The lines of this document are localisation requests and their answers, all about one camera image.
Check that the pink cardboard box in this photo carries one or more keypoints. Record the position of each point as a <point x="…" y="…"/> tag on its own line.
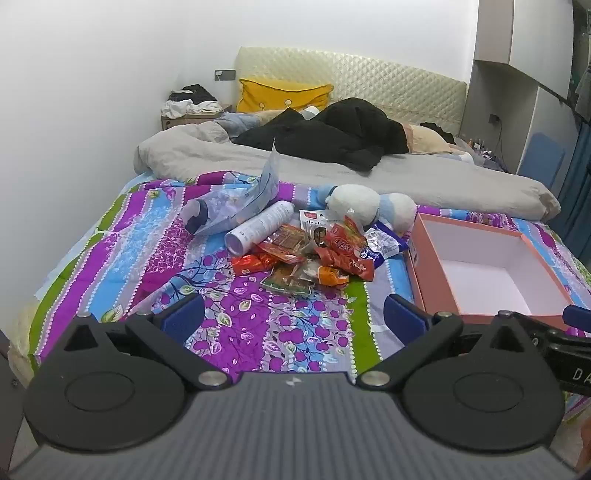
<point x="480" y="272"/>

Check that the beige pillow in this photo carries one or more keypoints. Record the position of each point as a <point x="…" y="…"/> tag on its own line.
<point x="427" y="141"/>

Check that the blue jeans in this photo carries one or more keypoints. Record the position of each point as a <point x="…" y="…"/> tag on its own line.
<point x="235" y="122"/>

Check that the black wall socket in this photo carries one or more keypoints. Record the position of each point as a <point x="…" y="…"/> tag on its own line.
<point x="495" y="118"/>

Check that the pale blue plastic bag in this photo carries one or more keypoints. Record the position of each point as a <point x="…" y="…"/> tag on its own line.
<point x="249" y="203"/>

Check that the blue hanging cloth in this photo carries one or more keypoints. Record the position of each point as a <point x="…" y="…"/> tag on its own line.
<point x="577" y="184"/>

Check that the pile of snack packets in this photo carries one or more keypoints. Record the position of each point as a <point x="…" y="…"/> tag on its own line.
<point x="286" y="240"/>

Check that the white and blue plush toy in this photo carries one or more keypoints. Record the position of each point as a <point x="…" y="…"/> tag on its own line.
<point x="355" y="201"/>

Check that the purple floral printed quilt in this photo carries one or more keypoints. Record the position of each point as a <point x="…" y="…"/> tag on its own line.
<point x="138" y="258"/>

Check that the blue padded board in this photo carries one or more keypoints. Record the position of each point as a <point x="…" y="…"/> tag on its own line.
<point x="542" y="154"/>

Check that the dark cloth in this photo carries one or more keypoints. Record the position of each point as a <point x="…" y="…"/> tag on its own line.
<point x="436" y="130"/>

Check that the white snack packet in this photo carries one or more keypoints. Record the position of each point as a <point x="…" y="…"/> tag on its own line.
<point x="314" y="221"/>

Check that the grey wall outlet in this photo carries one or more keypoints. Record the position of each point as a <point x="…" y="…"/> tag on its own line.
<point x="225" y="74"/>

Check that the person's right forearm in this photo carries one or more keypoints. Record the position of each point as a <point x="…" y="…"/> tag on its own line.
<point x="584" y="436"/>

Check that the heap of clothes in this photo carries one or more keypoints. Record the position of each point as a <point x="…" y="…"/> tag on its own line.
<point x="189" y="104"/>

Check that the yellow pillow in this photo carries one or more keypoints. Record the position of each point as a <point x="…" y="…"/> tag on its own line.
<point x="277" y="94"/>

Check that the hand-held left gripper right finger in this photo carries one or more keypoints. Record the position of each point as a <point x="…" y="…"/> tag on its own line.
<point x="406" y="318"/>

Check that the purple foil snack packet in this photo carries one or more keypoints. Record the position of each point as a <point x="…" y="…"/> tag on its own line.
<point x="385" y="240"/>

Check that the white cylinder can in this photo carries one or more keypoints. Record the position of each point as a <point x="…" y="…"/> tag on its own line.
<point x="258" y="228"/>

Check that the grey duvet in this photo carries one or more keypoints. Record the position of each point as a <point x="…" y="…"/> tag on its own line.
<point x="415" y="180"/>

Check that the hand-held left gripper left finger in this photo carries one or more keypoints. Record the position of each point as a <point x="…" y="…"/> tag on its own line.
<point x="182" y="318"/>

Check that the cream quilted headboard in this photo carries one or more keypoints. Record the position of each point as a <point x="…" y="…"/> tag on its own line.
<point x="392" y="83"/>

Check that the black jacket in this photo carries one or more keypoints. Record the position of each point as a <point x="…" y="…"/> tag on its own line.
<point x="332" y="134"/>

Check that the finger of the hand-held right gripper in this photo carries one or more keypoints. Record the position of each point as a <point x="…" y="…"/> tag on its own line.
<point x="577" y="317"/>

